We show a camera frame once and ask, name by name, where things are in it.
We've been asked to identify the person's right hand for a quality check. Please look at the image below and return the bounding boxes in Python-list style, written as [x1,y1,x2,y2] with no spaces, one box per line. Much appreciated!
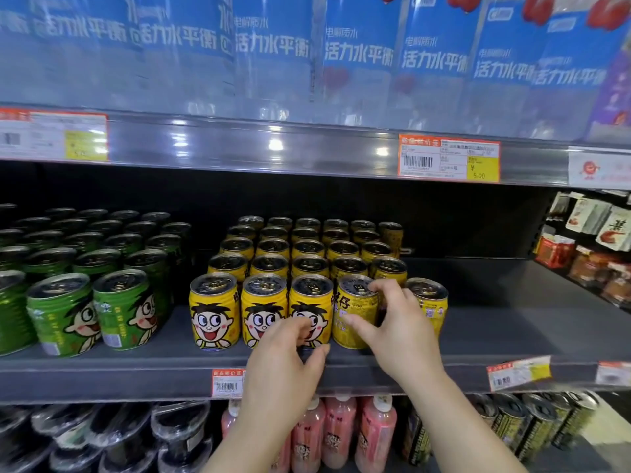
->
[342,279,447,388]

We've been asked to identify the person's left hand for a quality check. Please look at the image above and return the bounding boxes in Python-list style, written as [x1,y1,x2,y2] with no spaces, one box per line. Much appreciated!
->
[241,317,331,432]

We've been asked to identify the grey metal shelf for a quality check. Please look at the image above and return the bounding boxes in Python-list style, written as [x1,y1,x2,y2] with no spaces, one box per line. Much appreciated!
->
[0,258,631,405]
[320,433,617,473]
[0,105,631,191]

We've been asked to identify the rows of yellow cans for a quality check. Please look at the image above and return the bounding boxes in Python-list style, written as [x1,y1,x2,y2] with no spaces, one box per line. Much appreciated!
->
[206,215,450,340]

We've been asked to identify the rows of green cans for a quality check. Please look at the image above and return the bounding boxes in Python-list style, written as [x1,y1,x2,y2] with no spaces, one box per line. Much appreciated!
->
[0,204,193,358]

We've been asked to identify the person's right forearm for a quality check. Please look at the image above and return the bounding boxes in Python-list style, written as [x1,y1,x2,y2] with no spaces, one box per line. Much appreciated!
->
[402,369,528,473]

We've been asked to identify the white mascot shelf sign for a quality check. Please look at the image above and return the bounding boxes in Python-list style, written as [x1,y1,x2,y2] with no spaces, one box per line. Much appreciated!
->
[567,151,631,191]

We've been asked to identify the orange yellow price tag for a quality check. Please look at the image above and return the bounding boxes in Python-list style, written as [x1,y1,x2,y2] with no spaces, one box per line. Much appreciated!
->
[398,134,502,184]
[211,369,246,400]
[486,355,553,393]
[595,361,631,388]
[0,106,109,163]

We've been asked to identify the row of pink drink bottles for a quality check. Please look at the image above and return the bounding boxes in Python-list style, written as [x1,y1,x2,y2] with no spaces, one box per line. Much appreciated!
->
[220,394,398,473]

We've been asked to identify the row of black yellow tins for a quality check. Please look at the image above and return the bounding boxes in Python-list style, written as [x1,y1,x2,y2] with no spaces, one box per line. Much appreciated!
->
[400,391,601,466]

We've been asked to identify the group of black jelly cups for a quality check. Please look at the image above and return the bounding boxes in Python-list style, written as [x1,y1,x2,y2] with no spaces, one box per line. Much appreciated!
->
[0,401,214,473]

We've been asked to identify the row of blue label bottles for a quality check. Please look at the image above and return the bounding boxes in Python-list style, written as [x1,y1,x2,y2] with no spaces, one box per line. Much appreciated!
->
[0,0,631,143]

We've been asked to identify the stack of purple packets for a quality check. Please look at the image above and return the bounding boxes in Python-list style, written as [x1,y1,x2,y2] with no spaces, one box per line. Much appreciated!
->
[586,24,631,143]

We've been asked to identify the wall of hanging snack packets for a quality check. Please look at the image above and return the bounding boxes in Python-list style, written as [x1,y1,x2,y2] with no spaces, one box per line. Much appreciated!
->
[532,191,631,311]

